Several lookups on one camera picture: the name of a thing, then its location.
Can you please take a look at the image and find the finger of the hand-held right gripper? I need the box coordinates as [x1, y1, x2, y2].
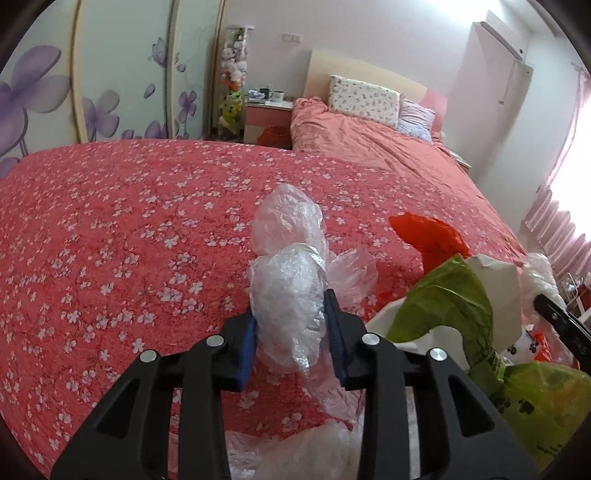
[531, 291, 591, 365]

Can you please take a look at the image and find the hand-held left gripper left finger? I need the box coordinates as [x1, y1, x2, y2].
[50, 308, 258, 480]

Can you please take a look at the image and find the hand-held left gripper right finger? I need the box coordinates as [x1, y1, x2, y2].
[324, 287, 539, 480]

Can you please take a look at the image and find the white paper bag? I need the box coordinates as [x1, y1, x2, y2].
[366, 253, 522, 370]

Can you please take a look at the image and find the white paw print bag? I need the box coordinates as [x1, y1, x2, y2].
[501, 330, 578, 370]

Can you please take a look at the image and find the thin clear plastic bag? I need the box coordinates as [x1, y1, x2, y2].
[519, 253, 571, 324]

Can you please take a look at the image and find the green plastic bag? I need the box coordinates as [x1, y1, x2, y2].
[387, 256, 496, 370]
[480, 360, 591, 469]

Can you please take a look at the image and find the pink curtain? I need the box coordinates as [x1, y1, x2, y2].
[522, 60, 591, 287]

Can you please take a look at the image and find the flat clear plastic bag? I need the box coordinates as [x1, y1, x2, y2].
[225, 418, 366, 480]

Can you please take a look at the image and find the red plastic bag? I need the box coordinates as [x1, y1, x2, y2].
[389, 213, 472, 278]

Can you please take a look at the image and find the red floral bedspread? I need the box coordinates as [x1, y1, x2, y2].
[0, 138, 529, 476]

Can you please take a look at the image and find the beige bedside table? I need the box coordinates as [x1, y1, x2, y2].
[445, 148, 472, 174]

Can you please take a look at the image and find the pink duvet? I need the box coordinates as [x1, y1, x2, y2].
[290, 97, 527, 252]

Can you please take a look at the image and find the dark red bag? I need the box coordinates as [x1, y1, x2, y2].
[257, 128, 293, 149]

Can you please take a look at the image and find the pink and white nightstand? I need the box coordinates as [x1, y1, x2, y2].
[243, 99, 295, 148]

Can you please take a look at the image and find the lilac striped pillow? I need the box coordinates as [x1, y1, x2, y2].
[398, 98, 437, 139]

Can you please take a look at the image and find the white floral pillow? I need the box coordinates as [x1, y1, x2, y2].
[328, 75, 403, 130]

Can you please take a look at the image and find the pink headboard panel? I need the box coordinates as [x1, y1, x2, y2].
[422, 89, 448, 134]

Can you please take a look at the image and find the beige headboard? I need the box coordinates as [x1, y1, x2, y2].
[305, 50, 428, 112]

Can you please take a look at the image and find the plush toy column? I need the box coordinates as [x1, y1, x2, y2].
[217, 27, 256, 139]

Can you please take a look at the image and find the white air conditioner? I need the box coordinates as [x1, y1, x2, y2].
[478, 21, 535, 70]

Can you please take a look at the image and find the purple flower wardrobe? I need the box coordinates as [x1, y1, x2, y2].
[0, 0, 227, 181]

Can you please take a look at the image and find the white wire rack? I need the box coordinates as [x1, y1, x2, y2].
[556, 271, 591, 315]

